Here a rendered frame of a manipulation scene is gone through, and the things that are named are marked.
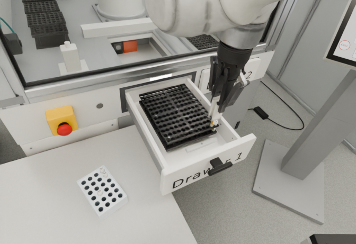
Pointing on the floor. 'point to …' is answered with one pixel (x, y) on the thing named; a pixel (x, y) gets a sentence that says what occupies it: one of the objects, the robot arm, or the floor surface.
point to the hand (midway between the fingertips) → (216, 108)
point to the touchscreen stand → (308, 156)
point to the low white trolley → (119, 238)
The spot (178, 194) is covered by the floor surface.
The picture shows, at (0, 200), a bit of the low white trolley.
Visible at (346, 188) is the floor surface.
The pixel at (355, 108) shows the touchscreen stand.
